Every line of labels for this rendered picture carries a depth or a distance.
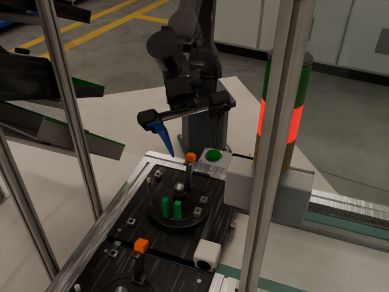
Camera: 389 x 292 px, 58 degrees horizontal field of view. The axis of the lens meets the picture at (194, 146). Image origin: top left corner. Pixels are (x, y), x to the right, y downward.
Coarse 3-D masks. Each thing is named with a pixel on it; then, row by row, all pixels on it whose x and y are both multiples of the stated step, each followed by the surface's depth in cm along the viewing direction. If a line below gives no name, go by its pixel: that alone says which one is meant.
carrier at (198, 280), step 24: (96, 264) 68; (120, 264) 68; (144, 264) 68; (168, 264) 68; (72, 288) 64; (96, 288) 62; (120, 288) 56; (144, 288) 62; (168, 288) 64; (192, 288) 64
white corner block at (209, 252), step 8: (200, 240) 70; (200, 248) 69; (208, 248) 69; (216, 248) 69; (200, 256) 67; (208, 256) 67; (216, 256) 67; (200, 264) 68; (208, 264) 67; (216, 264) 69
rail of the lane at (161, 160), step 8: (152, 152) 97; (144, 160) 94; (152, 160) 94; (160, 160) 94; (168, 160) 95; (176, 160) 94; (184, 160) 94; (168, 168) 93; (176, 168) 92; (184, 168) 92; (200, 168) 92; (208, 168) 92; (216, 168) 92; (224, 168) 92; (208, 176) 88; (216, 176) 90; (224, 176) 90
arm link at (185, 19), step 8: (184, 0) 73; (192, 0) 73; (200, 0) 75; (184, 8) 73; (192, 8) 72; (176, 16) 72; (184, 16) 72; (192, 16) 72; (168, 24) 72; (176, 24) 72; (184, 24) 71; (192, 24) 71; (176, 32) 71; (184, 32) 71; (192, 32) 70
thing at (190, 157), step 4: (188, 156) 78; (192, 156) 78; (188, 160) 79; (192, 160) 78; (184, 164) 77; (188, 164) 77; (192, 164) 79; (188, 168) 80; (192, 168) 80; (188, 172) 80; (192, 172) 81; (188, 176) 80; (188, 180) 80; (188, 184) 81
